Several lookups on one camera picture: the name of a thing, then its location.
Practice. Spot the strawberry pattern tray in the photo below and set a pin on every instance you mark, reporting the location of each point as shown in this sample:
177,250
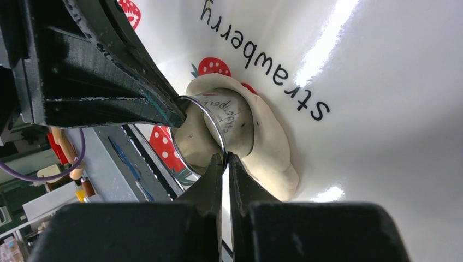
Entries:
369,94

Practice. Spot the white dough piece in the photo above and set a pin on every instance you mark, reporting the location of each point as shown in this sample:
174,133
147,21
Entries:
269,161

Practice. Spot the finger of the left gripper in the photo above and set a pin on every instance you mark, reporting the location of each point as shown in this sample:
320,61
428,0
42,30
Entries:
73,75
125,17

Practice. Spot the small metal cup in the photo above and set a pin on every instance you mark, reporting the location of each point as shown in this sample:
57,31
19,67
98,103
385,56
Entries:
218,121

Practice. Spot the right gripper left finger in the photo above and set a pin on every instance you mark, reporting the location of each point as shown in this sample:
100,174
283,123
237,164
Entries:
204,224

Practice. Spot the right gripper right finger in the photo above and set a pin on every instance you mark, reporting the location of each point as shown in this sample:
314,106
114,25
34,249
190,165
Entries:
244,191

